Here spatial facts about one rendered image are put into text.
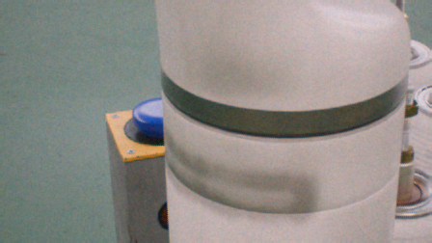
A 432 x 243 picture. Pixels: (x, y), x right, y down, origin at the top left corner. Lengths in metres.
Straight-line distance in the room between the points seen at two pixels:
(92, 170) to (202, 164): 0.90
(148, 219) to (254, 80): 0.36
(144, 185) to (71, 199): 0.54
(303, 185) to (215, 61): 0.05
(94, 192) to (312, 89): 0.89
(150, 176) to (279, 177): 0.32
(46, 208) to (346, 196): 0.85
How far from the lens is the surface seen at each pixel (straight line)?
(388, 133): 0.31
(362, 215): 0.32
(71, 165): 1.22
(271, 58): 0.27
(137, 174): 0.60
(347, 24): 0.29
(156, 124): 0.61
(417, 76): 0.88
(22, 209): 1.14
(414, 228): 0.65
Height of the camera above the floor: 0.61
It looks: 27 degrees down
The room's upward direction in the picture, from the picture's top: 1 degrees counter-clockwise
